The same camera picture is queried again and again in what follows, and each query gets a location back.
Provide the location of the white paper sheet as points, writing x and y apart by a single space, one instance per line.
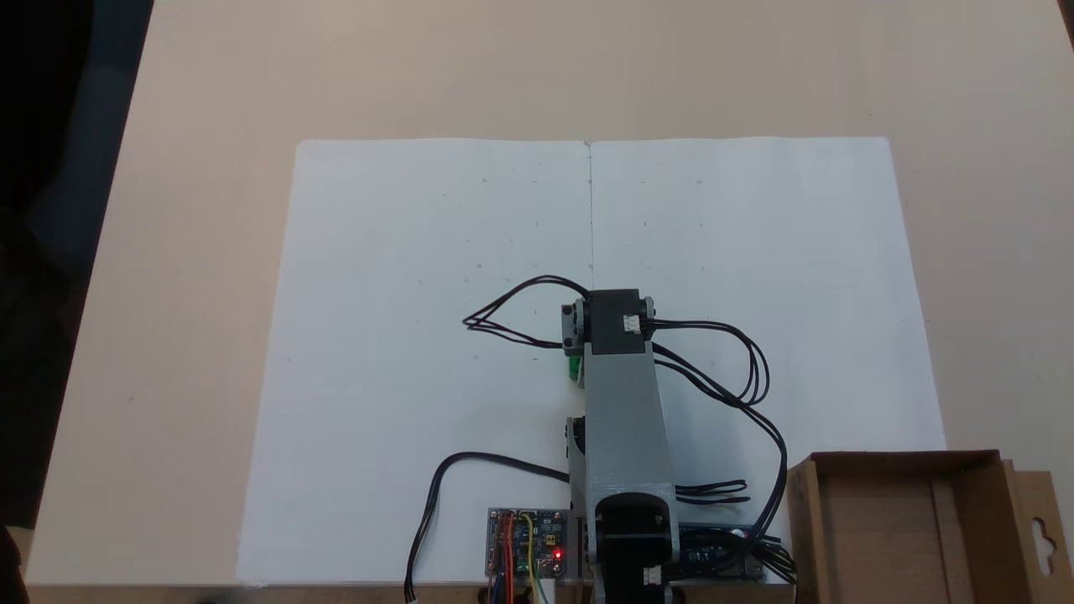
403 252
797 252

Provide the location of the blue circuit board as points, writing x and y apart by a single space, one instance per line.
713 554

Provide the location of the green dice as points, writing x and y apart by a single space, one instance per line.
576 367

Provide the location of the brown cardboard box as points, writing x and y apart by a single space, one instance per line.
889 528

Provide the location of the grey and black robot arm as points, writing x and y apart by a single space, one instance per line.
625 419

